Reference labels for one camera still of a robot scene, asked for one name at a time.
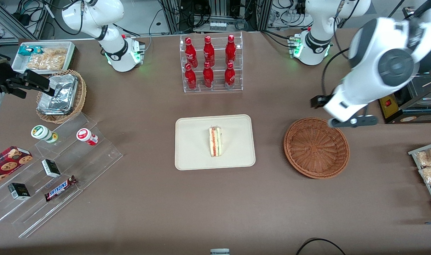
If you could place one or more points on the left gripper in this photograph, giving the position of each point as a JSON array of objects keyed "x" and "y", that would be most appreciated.
[{"x": 316, "y": 101}]

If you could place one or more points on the triangular sandwich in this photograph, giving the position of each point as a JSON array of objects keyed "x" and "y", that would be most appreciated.
[{"x": 215, "y": 141}]

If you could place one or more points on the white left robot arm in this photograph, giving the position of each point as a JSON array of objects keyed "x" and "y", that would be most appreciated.
[{"x": 381, "y": 60}]

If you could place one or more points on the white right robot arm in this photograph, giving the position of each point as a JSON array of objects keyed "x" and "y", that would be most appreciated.
[{"x": 118, "y": 53}]

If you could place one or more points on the brown wicker basket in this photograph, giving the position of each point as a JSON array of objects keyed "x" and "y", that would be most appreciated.
[{"x": 316, "y": 148}]

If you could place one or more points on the light wicker basket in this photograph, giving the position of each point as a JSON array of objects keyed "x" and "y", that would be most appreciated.
[{"x": 79, "y": 102}]

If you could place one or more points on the beige plastic tray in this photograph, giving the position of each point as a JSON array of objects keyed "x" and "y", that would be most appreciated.
[{"x": 190, "y": 141}]

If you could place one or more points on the white rectangular bin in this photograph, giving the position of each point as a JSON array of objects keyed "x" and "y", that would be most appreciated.
[{"x": 19, "y": 63}]

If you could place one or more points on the teal snack packet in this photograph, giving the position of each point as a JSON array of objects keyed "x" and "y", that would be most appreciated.
[{"x": 28, "y": 50}]

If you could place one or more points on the clear bag of chips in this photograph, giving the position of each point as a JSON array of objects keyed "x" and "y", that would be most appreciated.
[{"x": 49, "y": 59}]

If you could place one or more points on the silver foil packs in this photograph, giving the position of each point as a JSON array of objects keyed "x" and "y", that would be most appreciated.
[{"x": 61, "y": 95}]

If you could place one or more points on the green capped small bottle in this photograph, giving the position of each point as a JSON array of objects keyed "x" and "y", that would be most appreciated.
[{"x": 42, "y": 133}]

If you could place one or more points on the red capped small bottle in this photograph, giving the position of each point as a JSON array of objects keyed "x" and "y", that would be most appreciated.
[{"x": 86, "y": 136}]

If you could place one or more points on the red plaid cookie box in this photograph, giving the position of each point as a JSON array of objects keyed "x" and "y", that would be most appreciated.
[{"x": 6, "y": 163}]

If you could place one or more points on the small black carton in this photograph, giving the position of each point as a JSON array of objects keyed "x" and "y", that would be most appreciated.
[
  {"x": 19, "y": 191},
  {"x": 51, "y": 168}
]

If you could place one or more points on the black food warmer appliance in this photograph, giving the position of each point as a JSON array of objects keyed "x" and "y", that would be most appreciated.
[{"x": 413, "y": 109}]

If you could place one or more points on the red cola bottle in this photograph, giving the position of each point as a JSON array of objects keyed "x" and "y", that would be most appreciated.
[
  {"x": 208, "y": 77},
  {"x": 208, "y": 51},
  {"x": 229, "y": 77},
  {"x": 230, "y": 49},
  {"x": 190, "y": 53},
  {"x": 190, "y": 78}
]

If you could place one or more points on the clear acrylic stepped shelf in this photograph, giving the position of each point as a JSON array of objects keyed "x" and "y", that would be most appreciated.
[{"x": 95, "y": 159}]

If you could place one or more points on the clear acrylic bottle rack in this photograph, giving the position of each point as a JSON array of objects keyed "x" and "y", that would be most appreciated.
[{"x": 219, "y": 88}]

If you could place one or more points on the snickers chocolate bar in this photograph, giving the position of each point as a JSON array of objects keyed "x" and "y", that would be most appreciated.
[{"x": 60, "y": 188}]

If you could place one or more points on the small grey device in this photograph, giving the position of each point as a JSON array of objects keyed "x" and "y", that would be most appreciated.
[{"x": 219, "y": 251}]

